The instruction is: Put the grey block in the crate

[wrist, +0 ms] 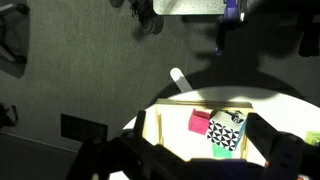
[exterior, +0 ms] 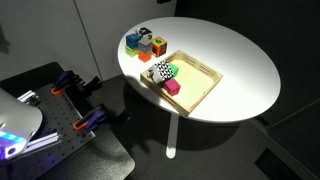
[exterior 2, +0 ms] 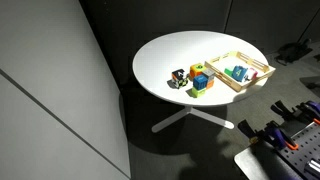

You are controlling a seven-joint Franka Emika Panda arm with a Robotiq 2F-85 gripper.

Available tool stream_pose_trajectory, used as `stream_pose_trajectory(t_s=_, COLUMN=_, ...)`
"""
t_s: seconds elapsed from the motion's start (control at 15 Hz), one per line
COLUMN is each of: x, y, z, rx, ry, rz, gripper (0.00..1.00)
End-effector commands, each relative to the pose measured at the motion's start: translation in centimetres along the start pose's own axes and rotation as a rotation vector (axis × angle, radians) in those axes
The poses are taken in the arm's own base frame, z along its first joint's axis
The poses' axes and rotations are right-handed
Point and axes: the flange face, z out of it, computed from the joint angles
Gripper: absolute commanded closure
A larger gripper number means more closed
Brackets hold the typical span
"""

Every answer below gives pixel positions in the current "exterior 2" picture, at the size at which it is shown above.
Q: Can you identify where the grey block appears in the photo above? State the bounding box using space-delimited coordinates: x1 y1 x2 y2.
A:
201 68 216 82

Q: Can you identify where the white pink block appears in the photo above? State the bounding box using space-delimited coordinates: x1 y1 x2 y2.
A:
244 67 259 83

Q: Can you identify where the lime green block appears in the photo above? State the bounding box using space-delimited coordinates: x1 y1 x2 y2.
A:
191 86 206 99

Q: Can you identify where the white table base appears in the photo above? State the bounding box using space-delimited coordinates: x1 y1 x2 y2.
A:
151 105 235 134

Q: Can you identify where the blue block with letter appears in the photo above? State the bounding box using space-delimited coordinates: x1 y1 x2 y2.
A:
231 65 248 82

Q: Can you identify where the thin black cable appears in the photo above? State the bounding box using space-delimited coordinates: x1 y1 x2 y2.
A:
298 7 320 43

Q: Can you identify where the orange block with green face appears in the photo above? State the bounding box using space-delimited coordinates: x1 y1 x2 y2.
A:
189 62 205 80

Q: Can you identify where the silver metal cylinder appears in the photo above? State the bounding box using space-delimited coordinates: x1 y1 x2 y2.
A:
304 159 320 178

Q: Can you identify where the purple black spring clamp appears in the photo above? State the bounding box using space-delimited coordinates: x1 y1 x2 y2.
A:
270 99 320 126
237 119 299 151

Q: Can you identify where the grey perforated board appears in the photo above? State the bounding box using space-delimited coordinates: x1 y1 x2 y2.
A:
276 121 320 180

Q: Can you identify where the small green block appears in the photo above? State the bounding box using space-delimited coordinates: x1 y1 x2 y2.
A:
224 66 235 77

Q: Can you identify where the black white checkered block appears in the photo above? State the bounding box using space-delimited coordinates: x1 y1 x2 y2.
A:
171 68 189 89

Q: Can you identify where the wooden slatted crate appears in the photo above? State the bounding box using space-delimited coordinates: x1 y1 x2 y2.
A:
204 50 277 93

